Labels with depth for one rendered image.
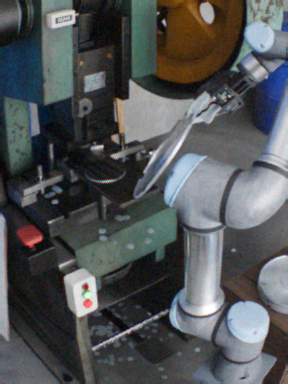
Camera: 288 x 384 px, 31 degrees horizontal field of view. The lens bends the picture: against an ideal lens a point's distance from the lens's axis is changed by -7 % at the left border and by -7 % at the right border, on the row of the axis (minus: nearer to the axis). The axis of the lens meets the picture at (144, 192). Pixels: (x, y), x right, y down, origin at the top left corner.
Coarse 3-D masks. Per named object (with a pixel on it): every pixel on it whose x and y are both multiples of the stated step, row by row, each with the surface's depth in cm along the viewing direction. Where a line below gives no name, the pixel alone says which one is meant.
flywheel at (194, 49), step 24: (168, 0) 163; (192, 0) 159; (216, 0) 150; (240, 0) 138; (168, 24) 173; (192, 24) 164; (216, 24) 155; (240, 24) 143; (168, 48) 178; (192, 48) 169; (216, 48) 155; (168, 72) 178; (192, 72) 168; (216, 72) 159
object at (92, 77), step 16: (80, 48) 150; (96, 48) 149; (112, 48) 152; (80, 64) 147; (96, 64) 151; (112, 64) 155; (80, 80) 150; (96, 80) 153; (112, 80) 157; (80, 96) 153; (96, 96) 156; (112, 96) 160; (80, 112) 154; (96, 112) 156; (112, 112) 159; (64, 128) 161; (80, 128) 158; (96, 128) 156; (112, 128) 162
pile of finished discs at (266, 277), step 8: (272, 264) 188; (280, 264) 188; (264, 272) 185; (272, 272) 184; (280, 272) 184; (264, 280) 181; (272, 280) 181; (280, 280) 180; (264, 288) 177; (272, 288) 177; (280, 288) 177; (264, 296) 176; (272, 296) 174; (280, 296) 173; (272, 304) 172; (280, 304) 170; (280, 312) 171
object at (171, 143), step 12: (180, 120) 154; (192, 120) 136; (180, 132) 142; (168, 144) 144; (180, 144) 131; (156, 156) 156; (168, 156) 136; (156, 168) 141; (144, 180) 149; (144, 192) 137
